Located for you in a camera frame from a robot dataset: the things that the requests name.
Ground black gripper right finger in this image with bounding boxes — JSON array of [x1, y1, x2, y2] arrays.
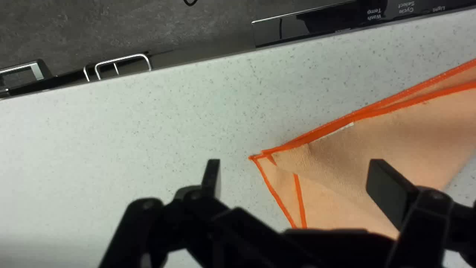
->
[[364, 157, 476, 268]]

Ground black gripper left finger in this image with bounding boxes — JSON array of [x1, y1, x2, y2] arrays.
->
[[96, 157, 288, 268]]

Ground orange cloth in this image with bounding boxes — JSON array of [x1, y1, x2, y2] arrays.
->
[[248, 58, 476, 239]]

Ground silver drawer handle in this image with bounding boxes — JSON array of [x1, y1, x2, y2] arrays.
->
[[80, 52, 153, 83], [0, 58, 53, 96]]

